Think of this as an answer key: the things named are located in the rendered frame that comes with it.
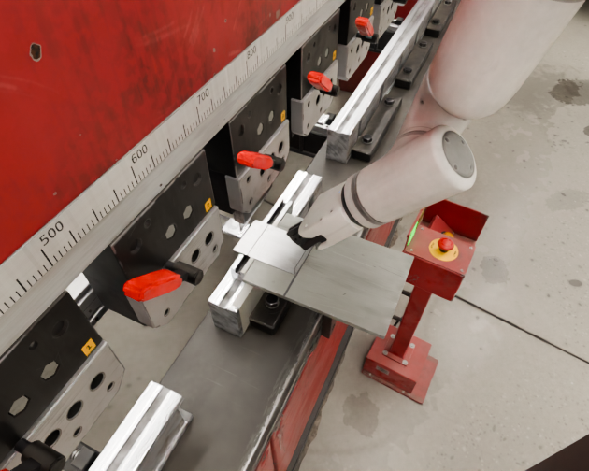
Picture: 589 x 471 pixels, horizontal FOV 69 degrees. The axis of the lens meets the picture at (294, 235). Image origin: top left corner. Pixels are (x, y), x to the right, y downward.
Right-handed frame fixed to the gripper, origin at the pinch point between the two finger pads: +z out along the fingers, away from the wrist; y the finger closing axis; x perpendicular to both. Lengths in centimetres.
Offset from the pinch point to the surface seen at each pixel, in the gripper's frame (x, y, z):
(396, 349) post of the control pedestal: 76, -35, 54
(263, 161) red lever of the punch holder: -15.3, 9.6, -17.1
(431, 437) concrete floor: 103, -17, 53
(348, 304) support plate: 13.2, 5.8, -2.5
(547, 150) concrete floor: 121, -206, 38
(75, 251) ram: -22.8, 32.7, -19.7
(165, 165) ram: -22.6, 20.9, -19.5
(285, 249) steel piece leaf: 1.8, -0.1, 6.8
